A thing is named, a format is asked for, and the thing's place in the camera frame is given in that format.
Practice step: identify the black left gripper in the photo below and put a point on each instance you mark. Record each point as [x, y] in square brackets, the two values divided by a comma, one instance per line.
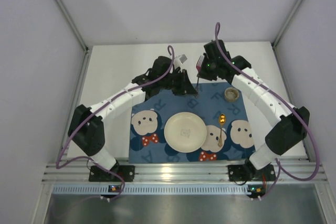
[181, 83]

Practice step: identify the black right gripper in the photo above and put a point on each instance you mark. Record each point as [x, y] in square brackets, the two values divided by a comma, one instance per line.
[206, 70]

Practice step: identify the iridescent fork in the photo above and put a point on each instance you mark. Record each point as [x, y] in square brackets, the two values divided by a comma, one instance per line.
[198, 68]

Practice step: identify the cream round plate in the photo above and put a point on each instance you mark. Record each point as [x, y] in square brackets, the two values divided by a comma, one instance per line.
[185, 132]

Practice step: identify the gold spoon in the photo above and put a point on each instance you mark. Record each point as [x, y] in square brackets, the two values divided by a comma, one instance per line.
[221, 121]

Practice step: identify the blue cartoon bear placemat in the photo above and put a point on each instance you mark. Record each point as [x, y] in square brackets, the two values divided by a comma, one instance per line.
[148, 119]

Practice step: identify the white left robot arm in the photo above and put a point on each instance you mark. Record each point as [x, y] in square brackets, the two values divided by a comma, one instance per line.
[89, 123]

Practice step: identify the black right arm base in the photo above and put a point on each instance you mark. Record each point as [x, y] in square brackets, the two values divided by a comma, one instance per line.
[244, 173]

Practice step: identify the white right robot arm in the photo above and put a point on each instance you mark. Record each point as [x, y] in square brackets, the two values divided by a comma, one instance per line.
[287, 122]

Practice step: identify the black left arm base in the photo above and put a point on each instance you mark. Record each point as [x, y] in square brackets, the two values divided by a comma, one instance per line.
[126, 172]

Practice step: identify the left aluminium frame post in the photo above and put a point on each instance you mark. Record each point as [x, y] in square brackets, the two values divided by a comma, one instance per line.
[70, 22]

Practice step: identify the aluminium frame post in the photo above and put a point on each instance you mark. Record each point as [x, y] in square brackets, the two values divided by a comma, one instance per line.
[70, 22]
[288, 20]

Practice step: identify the right aluminium frame post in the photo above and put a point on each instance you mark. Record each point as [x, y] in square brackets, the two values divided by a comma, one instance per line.
[288, 20]

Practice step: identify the aluminium mounting rail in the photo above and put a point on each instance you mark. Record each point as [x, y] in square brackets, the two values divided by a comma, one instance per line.
[171, 173]

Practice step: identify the perforated cable duct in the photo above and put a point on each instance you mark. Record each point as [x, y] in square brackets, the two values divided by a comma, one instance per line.
[157, 189]

